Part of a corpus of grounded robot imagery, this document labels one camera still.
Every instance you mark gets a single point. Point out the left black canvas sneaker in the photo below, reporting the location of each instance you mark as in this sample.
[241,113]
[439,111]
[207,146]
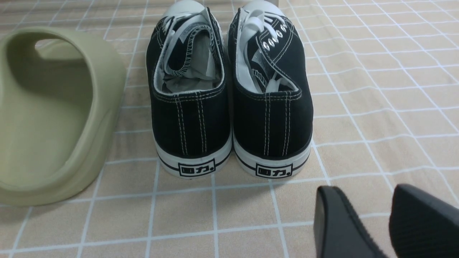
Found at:
[185,66]

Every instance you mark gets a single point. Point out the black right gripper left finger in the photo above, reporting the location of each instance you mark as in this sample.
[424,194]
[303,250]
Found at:
[338,230]

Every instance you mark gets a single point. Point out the right black canvas sneaker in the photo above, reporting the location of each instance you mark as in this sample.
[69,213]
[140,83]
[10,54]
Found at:
[272,103]

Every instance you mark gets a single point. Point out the black canvas sneaker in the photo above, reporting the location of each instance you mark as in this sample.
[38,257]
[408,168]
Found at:
[185,66]
[272,103]

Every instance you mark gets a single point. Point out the right green foam slipper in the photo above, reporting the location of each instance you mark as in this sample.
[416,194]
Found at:
[61,91]

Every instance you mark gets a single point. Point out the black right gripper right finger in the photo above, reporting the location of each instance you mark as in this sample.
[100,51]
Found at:
[422,225]

